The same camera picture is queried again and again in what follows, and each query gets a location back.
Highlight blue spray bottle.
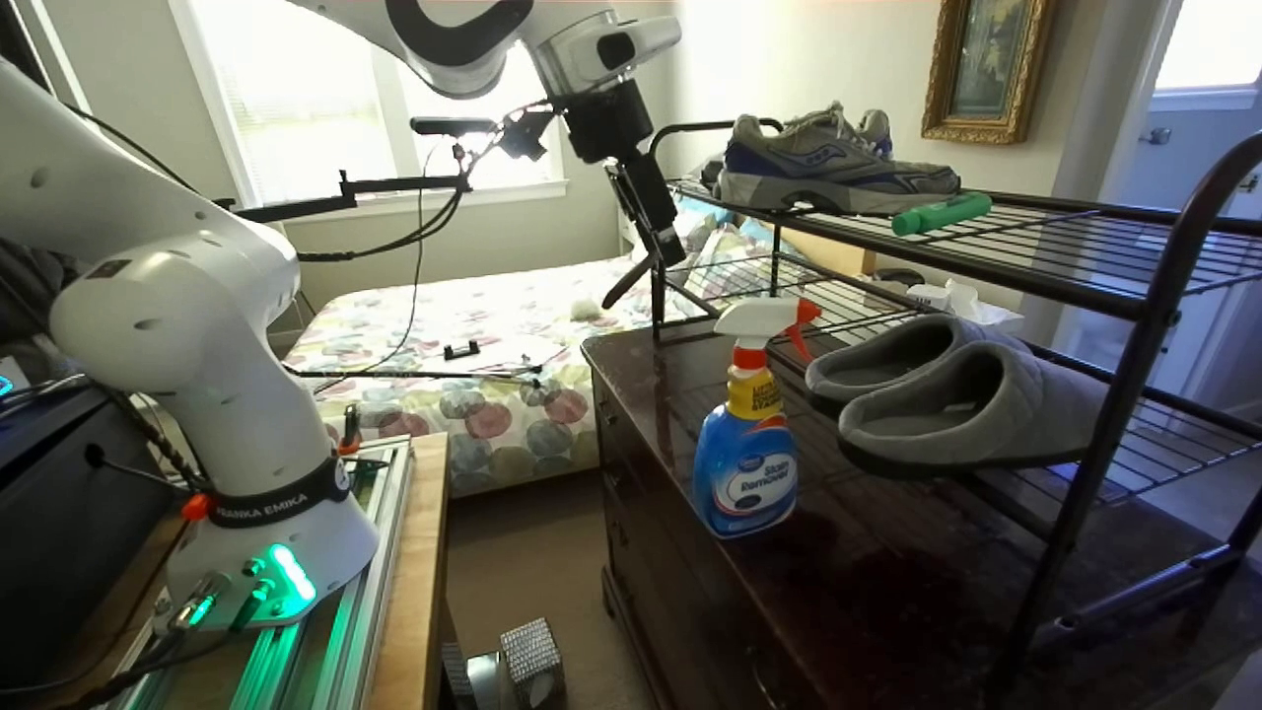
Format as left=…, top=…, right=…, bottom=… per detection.
left=691, top=297, right=823, bottom=539

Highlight window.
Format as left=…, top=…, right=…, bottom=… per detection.
left=166, top=0, right=571, bottom=214

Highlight green marker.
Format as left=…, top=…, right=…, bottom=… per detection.
left=891, top=191, right=995, bottom=237

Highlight grey slipper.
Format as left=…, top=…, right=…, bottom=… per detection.
left=837, top=339, right=1112, bottom=481
left=805, top=313, right=1028, bottom=417

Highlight white door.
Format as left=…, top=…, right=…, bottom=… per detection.
left=1114, top=0, right=1262, bottom=400

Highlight white tissue box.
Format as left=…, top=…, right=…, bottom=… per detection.
left=905, top=278, right=1027, bottom=333

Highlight camera on mount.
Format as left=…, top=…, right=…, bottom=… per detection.
left=211, top=115, right=501, bottom=225

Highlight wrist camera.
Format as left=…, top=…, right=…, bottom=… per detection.
left=496, top=107, right=556, bottom=163

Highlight grey and blue sneaker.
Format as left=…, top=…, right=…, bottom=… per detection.
left=714, top=101, right=963, bottom=217

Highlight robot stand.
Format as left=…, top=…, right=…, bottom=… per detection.
left=0, top=432, right=452, bottom=710

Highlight black metal shoe rack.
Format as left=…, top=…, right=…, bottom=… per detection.
left=645, top=117, right=1262, bottom=710

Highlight sparkly silver tissue box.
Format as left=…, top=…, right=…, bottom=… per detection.
left=499, top=617, right=567, bottom=710

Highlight gold framed picture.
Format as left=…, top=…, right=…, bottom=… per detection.
left=921, top=0, right=1053, bottom=147

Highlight black computer box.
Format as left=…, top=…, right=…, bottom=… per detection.
left=0, top=381, right=194, bottom=686

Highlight black cable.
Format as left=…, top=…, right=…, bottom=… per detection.
left=294, top=138, right=470, bottom=397

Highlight bed with floral cover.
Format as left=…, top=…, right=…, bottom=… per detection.
left=281, top=197, right=802, bottom=497

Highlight dark wooden dresser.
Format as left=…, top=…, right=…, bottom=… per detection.
left=581, top=314, right=1262, bottom=710

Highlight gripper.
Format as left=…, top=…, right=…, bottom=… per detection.
left=563, top=80, right=689, bottom=311

